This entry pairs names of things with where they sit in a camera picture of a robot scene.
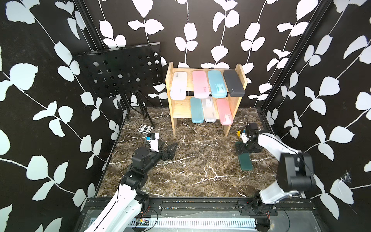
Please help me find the dark green pencil case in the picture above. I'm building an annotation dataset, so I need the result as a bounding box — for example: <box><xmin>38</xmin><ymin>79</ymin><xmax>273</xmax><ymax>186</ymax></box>
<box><xmin>238</xmin><ymin>153</ymin><xmax>253</xmax><ymax>171</ymax></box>

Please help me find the pink pencil case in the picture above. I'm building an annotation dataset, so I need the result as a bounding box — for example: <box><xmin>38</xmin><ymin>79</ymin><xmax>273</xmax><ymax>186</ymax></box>
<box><xmin>216</xmin><ymin>98</ymin><xmax>233</xmax><ymax>126</ymax></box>
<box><xmin>192</xmin><ymin>71</ymin><xmax>211</xmax><ymax>99</ymax></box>

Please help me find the teal pencil case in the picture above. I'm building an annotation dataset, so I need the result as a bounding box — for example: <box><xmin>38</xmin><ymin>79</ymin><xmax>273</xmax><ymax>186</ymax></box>
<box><xmin>190</xmin><ymin>97</ymin><xmax>204</xmax><ymax>124</ymax></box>

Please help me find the clear white pencil case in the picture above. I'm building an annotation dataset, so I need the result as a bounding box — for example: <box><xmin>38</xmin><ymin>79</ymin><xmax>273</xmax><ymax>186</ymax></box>
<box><xmin>202</xmin><ymin>97</ymin><xmax>216</xmax><ymax>123</ymax></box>

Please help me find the frosted white pencil case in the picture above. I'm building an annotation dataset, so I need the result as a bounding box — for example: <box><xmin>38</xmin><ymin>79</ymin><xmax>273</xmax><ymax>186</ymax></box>
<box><xmin>170</xmin><ymin>72</ymin><xmax>188</xmax><ymax>101</ymax></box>

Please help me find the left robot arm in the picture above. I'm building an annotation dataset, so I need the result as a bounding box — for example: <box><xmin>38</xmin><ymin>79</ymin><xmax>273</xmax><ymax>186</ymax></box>
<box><xmin>85</xmin><ymin>143</ymin><xmax>178</xmax><ymax>232</ymax></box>

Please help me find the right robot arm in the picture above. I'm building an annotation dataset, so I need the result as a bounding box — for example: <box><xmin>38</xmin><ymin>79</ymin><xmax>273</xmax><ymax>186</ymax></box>
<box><xmin>235</xmin><ymin>123</ymin><xmax>316</xmax><ymax>206</ymax></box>

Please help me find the dark grey pencil case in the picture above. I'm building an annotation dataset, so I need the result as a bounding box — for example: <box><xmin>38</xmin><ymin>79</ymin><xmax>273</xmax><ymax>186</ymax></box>
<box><xmin>223</xmin><ymin>70</ymin><xmax>245</xmax><ymax>97</ymax></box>

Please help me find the light blue upper pencil case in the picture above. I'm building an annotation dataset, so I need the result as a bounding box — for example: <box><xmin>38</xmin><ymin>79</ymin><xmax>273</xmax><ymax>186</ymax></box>
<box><xmin>207</xmin><ymin>70</ymin><xmax>227</xmax><ymax>98</ymax></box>

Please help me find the wooden two-tier shelf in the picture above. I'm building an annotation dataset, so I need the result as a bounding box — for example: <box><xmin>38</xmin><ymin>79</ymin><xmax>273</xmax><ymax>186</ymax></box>
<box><xmin>165</xmin><ymin>62</ymin><xmax>248</xmax><ymax>135</ymax></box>

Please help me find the black white tag card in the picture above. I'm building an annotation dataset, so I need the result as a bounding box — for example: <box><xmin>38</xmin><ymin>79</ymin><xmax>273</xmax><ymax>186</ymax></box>
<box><xmin>138</xmin><ymin>124</ymin><xmax>153</xmax><ymax>134</ymax></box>

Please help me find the black perforated music stand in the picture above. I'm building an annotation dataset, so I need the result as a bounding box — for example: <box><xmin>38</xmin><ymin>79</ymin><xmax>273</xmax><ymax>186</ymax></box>
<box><xmin>72</xmin><ymin>42</ymin><xmax>164</xmax><ymax>119</ymax></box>

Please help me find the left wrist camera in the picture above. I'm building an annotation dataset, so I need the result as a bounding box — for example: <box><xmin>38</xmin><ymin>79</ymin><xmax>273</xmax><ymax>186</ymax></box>
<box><xmin>146</xmin><ymin>132</ymin><xmax>159</xmax><ymax>152</ymax></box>

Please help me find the white slotted cable duct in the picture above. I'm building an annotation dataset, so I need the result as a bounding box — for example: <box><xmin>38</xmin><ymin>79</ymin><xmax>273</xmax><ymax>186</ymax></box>
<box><xmin>86</xmin><ymin>217</ymin><xmax>257</xmax><ymax>230</ymax></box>

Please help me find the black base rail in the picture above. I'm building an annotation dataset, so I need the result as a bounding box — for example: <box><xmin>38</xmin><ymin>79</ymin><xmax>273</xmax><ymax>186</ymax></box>
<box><xmin>81</xmin><ymin>197</ymin><xmax>317</xmax><ymax>217</ymax></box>

